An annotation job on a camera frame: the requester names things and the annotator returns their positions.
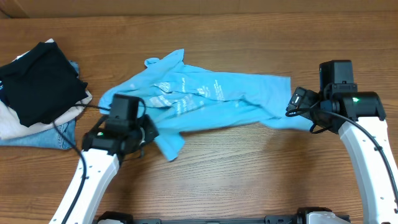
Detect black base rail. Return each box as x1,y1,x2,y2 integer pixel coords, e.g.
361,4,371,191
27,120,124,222
93,207,351,224

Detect folded blue denim jeans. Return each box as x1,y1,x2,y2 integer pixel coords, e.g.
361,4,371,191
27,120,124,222
1,61,92,149

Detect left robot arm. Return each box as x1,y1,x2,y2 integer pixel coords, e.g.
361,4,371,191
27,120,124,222
50,94,159,224

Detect folded black garment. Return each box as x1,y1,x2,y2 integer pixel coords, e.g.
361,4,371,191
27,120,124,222
1,42,88,127

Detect light blue printed t-shirt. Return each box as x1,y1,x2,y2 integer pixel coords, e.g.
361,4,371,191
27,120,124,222
98,49,313,161

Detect folded cream white garment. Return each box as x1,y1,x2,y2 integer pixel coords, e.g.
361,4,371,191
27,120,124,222
0,38,93,141

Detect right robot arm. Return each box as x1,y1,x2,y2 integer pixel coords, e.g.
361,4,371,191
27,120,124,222
285,60,397,223

